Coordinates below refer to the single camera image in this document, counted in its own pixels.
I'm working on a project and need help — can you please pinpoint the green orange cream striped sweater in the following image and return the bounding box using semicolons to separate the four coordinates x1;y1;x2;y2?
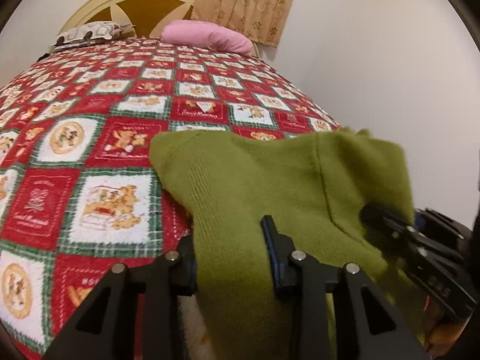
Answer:
150;129;425;359

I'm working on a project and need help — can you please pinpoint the person's right hand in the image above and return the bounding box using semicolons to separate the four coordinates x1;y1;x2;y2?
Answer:
422;296;473;358

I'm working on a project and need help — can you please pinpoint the red teddy-bear patterned bedspread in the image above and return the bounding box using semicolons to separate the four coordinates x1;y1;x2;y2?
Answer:
1;37;337;359

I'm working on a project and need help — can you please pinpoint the white car-print pillow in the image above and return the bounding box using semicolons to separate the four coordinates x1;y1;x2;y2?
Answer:
52;20;134;47

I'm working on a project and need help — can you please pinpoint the pink pillow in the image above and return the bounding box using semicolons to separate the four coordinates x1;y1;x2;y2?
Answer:
160;19;255;56

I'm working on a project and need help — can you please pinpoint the cream and brown headboard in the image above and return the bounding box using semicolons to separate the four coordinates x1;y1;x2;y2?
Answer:
58;0;260;57

